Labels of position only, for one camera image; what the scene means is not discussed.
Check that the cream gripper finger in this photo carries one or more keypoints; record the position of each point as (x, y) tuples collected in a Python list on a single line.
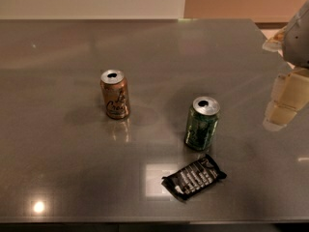
[(275, 42), (290, 93)]

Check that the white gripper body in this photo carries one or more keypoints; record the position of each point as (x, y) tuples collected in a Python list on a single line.
[(297, 39)]

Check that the orange LaCroix can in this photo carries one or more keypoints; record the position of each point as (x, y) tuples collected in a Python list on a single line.
[(114, 89)]

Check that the green soda can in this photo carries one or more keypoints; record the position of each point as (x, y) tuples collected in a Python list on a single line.
[(202, 120)]

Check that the black snack wrapper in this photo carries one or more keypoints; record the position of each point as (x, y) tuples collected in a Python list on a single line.
[(193, 178)]

